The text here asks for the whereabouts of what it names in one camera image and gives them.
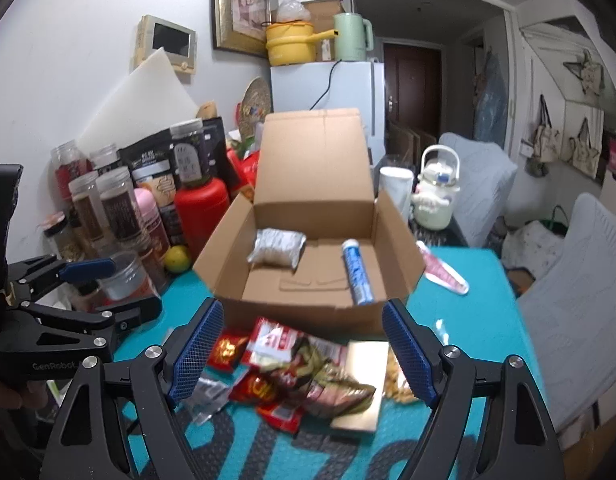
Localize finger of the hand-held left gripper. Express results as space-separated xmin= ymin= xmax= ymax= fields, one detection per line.
xmin=19 ymin=295 xmax=164 ymax=361
xmin=5 ymin=255 xmax=118 ymax=306

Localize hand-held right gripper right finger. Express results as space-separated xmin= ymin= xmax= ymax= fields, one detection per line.
xmin=381 ymin=298 xmax=569 ymax=480

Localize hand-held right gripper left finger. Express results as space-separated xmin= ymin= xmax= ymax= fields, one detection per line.
xmin=40 ymin=297 xmax=225 ymax=480

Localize small red gold snack packet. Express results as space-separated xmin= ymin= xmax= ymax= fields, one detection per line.
xmin=208 ymin=332 xmax=249 ymax=373

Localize waffle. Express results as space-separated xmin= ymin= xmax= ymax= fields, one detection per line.
xmin=380 ymin=319 xmax=461 ymax=406

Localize gold box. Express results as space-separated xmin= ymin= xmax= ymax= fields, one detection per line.
xmin=330 ymin=341 xmax=391 ymax=433

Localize clear silver snack packet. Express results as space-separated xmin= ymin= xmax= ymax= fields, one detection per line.
xmin=180 ymin=375 xmax=231 ymax=426

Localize red packet with yellow print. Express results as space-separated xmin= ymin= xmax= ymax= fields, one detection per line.
xmin=229 ymin=372 xmax=280 ymax=407

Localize long red white snack packet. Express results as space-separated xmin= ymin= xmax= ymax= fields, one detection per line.
xmin=239 ymin=316 xmax=309 ymax=436

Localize green brown snack packet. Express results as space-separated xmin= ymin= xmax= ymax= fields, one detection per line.
xmin=258 ymin=335 xmax=376 ymax=418

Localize brown cardboard box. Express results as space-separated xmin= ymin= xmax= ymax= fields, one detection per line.
xmin=192 ymin=108 xmax=428 ymax=338

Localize person's left hand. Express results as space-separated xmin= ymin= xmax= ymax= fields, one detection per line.
xmin=0 ymin=375 xmax=29 ymax=411

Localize cluster of clear spice jars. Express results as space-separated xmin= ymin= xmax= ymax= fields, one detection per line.
xmin=42 ymin=141 xmax=161 ymax=311

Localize yellow lemon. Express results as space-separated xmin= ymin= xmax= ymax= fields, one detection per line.
xmin=164 ymin=245 xmax=191 ymax=275

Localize pink bottle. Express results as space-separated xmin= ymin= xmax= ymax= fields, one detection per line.
xmin=134 ymin=187 xmax=171 ymax=261

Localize red pink flat packet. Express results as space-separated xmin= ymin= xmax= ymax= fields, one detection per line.
xmin=415 ymin=241 xmax=470 ymax=295

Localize blue white tube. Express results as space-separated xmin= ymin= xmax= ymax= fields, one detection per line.
xmin=341 ymin=239 xmax=376 ymax=307

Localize red bottle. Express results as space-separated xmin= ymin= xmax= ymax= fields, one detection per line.
xmin=174 ymin=177 xmax=231 ymax=266

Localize black pouch with white label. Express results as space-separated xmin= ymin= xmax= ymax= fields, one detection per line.
xmin=119 ymin=127 xmax=181 ymax=211

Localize cream cartoon water jug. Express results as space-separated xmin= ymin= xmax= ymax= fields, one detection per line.
xmin=412 ymin=145 xmax=461 ymax=231

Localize clear jar with dark label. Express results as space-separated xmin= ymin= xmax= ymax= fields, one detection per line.
xmin=169 ymin=119 xmax=211 ymax=188

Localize white cup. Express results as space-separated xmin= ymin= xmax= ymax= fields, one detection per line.
xmin=378 ymin=166 xmax=415 ymax=221

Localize white foam board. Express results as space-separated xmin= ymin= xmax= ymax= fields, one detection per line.
xmin=78 ymin=47 xmax=200 ymax=148

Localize plain black pouch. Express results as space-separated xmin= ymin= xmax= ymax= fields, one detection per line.
xmin=200 ymin=116 xmax=240 ymax=191

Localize red gift bag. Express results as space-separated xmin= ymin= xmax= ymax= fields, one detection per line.
xmin=227 ymin=147 xmax=261 ymax=201

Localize chair with white leaf cover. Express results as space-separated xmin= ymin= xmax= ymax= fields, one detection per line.
xmin=517 ymin=192 xmax=616 ymax=451
xmin=438 ymin=132 xmax=519 ymax=248

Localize leaning cardboard sheets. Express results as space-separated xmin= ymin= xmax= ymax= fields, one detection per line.
xmin=385 ymin=122 xmax=439 ymax=163

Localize small dark hanging bag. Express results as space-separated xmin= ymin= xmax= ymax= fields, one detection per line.
xmin=525 ymin=155 xmax=551 ymax=178

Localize woven round plate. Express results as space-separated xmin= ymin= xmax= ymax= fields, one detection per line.
xmin=238 ymin=76 xmax=273 ymax=143

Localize beige intercom panel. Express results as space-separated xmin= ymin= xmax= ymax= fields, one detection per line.
xmin=134 ymin=15 xmax=198 ymax=76

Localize beige printed tote bag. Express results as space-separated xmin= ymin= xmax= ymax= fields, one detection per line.
xmin=530 ymin=95 xmax=561 ymax=163
xmin=570 ymin=117 xmax=605 ymax=178

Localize dark brown door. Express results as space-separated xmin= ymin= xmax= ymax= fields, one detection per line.
xmin=383 ymin=42 xmax=443 ymax=136

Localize white fridge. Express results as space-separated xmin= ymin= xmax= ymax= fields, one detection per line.
xmin=269 ymin=60 xmax=386 ymax=166

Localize hanging blue plastic cover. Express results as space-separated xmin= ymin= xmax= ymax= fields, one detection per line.
xmin=473 ymin=50 xmax=509 ymax=136

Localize yellow pot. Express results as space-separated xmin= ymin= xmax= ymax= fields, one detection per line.
xmin=265 ymin=21 xmax=339 ymax=67

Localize gold framed picture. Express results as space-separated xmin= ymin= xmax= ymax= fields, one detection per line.
xmin=210 ymin=0 xmax=274 ymax=56

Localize green electric kettle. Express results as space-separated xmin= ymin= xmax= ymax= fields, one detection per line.
xmin=333 ymin=12 xmax=375 ymax=62

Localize clear plastic bag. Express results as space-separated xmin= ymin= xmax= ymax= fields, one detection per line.
xmin=277 ymin=0 xmax=311 ymax=25

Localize brown carton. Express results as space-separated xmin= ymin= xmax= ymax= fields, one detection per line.
xmin=300 ymin=0 xmax=346 ymax=61

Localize white bag with green handles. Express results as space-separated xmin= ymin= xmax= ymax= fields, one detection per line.
xmin=500 ymin=205 xmax=571 ymax=281

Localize black power cable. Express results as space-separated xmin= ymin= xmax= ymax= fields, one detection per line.
xmin=308 ymin=59 xmax=341 ymax=111

